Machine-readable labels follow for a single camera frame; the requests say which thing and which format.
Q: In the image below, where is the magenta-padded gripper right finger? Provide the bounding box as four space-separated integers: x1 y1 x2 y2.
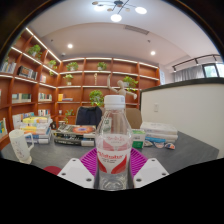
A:
128 148 170 190

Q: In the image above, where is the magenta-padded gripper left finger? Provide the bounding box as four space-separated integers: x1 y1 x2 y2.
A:
57 148 100 190

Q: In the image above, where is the clear red-labelled water bottle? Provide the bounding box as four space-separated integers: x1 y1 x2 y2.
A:
94 94 134 192

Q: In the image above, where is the small green-white box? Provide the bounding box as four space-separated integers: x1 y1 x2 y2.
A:
131 129 147 150

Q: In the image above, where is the dark stack of books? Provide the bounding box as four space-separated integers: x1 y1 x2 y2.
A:
53 124 98 148

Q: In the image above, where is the white stack of books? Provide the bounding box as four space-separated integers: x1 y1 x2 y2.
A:
139 121 179 144

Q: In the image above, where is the tan chair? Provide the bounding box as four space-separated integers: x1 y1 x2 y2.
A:
125 107 143 130

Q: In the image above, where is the dark blue chair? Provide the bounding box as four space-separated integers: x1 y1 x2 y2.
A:
75 105 103 128

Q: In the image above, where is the white mug with red print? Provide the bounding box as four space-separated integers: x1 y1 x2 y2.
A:
8 129 35 165

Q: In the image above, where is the white partition with dark top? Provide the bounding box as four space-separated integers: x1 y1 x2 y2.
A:
139 77 224 159

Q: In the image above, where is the wooden shelf unit with books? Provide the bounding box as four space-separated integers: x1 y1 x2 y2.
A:
0 26 161 149

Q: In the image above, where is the grey window curtain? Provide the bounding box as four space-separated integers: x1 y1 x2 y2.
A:
173 64 205 83

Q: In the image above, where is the window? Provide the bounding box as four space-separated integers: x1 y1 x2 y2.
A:
203 62 224 79

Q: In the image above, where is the ceiling air vent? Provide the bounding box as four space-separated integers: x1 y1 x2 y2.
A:
123 24 150 36

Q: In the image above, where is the branched ceiling lamp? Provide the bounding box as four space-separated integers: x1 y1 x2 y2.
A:
91 0 148 23

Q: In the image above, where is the black ceiling track rail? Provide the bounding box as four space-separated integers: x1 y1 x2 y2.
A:
171 53 223 73

